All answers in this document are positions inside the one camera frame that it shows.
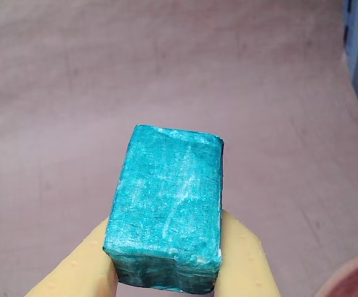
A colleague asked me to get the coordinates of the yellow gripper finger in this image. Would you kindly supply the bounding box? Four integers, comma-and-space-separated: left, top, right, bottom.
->
214, 209, 283, 297
23, 216, 120, 297

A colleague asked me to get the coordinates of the blue rectangular block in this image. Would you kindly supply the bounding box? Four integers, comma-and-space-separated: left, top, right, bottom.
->
103, 124, 225, 294

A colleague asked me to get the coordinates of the brown grid paper mat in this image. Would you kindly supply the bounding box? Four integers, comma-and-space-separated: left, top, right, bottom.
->
0, 0, 358, 297

